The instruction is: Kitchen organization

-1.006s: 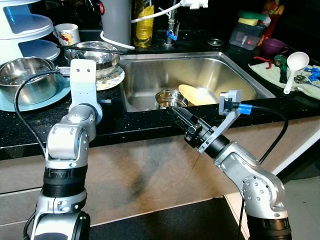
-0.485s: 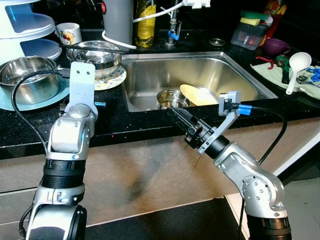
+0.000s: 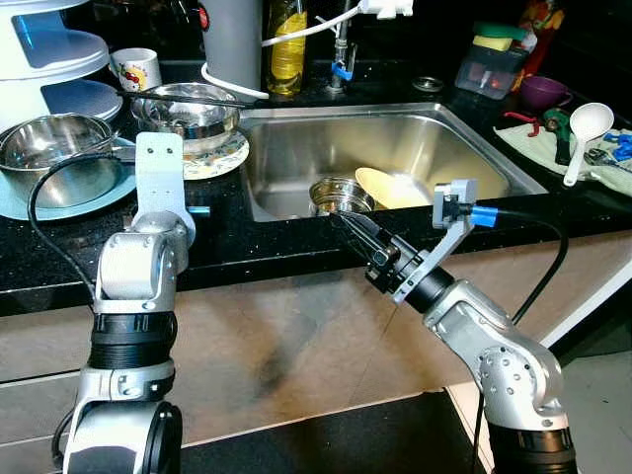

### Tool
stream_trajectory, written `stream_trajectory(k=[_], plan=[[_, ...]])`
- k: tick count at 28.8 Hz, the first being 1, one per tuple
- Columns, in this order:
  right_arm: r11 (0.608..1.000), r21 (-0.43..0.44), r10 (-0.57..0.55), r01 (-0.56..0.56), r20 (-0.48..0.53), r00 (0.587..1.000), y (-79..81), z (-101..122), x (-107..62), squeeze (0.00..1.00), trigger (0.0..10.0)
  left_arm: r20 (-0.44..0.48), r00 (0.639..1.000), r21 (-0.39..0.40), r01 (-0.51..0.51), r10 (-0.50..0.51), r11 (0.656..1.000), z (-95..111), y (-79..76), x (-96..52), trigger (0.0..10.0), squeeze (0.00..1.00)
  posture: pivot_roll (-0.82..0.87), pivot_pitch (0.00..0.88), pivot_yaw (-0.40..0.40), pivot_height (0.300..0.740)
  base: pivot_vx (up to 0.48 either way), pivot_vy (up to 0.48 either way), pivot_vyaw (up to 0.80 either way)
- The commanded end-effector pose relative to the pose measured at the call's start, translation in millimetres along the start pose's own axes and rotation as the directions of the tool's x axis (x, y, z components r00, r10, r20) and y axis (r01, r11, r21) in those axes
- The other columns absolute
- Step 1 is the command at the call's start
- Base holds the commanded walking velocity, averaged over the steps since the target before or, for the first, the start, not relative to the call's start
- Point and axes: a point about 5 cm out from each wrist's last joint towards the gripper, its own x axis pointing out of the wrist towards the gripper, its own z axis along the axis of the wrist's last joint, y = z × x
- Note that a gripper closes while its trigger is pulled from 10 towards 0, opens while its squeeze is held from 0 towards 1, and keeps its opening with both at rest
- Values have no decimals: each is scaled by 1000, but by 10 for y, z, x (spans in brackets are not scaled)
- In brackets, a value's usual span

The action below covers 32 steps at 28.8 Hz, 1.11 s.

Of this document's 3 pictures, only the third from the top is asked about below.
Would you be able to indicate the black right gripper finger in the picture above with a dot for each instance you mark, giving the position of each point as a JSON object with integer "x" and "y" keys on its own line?
{"x": 370, "y": 235}
{"x": 357, "y": 245}

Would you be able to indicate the yellow plate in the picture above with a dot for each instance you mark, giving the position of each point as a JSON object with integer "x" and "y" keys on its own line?
{"x": 390, "y": 190}

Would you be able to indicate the steel bowl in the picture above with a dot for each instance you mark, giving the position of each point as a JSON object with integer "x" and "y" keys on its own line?
{"x": 193, "y": 123}

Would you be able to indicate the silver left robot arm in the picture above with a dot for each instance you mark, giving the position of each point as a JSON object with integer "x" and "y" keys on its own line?
{"x": 128, "y": 267}

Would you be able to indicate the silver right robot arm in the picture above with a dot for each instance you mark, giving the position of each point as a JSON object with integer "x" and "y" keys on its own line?
{"x": 504, "y": 365}

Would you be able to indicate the stainless steel sink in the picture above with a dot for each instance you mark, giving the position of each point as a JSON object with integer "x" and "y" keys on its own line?
{"x": 395, "y": 138}

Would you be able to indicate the floral print plate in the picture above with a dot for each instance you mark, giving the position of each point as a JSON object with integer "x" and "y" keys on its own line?
{"x": 222, "y": 158}

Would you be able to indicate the round metal cap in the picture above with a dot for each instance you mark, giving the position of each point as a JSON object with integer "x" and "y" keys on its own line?
{"x": 429, "y": 84}

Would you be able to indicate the black floor mat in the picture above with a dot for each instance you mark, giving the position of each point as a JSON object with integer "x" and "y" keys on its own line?
{"x": 346, "y": 439}

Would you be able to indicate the light green cloth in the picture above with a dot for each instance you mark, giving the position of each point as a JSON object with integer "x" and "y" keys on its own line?
{"x": 528, "y": 143}

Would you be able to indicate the yellow dish soap bottle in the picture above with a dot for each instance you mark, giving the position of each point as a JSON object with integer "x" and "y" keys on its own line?
{"x": 286, "y": 54}

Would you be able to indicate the clear plastic container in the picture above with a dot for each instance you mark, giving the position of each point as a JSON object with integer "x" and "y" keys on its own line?
{"x": 489, "y": 74}

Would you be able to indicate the purple cup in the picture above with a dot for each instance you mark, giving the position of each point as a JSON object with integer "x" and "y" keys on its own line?
{"x": 543, "y": 92}

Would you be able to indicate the grey cylinder appliance red logo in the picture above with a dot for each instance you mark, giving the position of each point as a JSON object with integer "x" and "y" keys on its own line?
{"x": 232, "y": 44}

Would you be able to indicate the green yellow sponge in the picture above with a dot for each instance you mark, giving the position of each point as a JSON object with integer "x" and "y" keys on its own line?
{"x": 499, "y": 38}

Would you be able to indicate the white plastic ladle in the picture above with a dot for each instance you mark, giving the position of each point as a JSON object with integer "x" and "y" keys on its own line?
{"x": 591, "y": 120}

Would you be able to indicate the light blue plate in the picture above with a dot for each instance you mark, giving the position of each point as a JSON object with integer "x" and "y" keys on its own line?
{"x": 109, "y": 193}

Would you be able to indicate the blue plastic clip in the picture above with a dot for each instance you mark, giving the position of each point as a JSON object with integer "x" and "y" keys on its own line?
{"x": 619, "y": 145}

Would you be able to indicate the red orange packet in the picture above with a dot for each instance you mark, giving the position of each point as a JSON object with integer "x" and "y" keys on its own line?
{"x": 543, "y": 30}

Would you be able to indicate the white printed mug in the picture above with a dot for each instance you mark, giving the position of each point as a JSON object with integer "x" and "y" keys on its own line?
{"x": 135, "y": 71}

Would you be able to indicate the steel pot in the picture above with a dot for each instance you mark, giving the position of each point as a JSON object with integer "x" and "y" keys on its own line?
{"x": 54, "y": 163}

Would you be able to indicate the white tiered plastic rack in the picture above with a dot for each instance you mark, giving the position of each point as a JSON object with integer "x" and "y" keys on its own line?
{"x": 49, "y": 59}

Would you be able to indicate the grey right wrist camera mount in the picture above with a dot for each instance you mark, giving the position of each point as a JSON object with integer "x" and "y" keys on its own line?
{"x": 439, "y": 247}

